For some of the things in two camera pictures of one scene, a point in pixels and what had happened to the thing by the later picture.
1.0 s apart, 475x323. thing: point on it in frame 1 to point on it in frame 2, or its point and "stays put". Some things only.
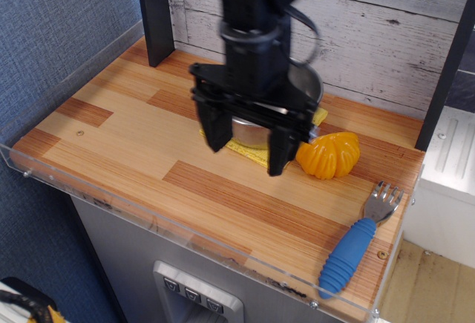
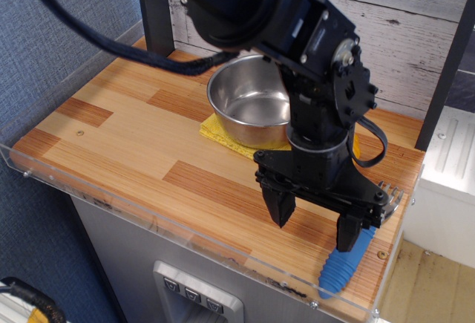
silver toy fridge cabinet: [153, 276] stays put
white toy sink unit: [440, 206] stays put
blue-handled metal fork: [341, 263] stays put
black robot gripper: [255, 82] to [318, 165]
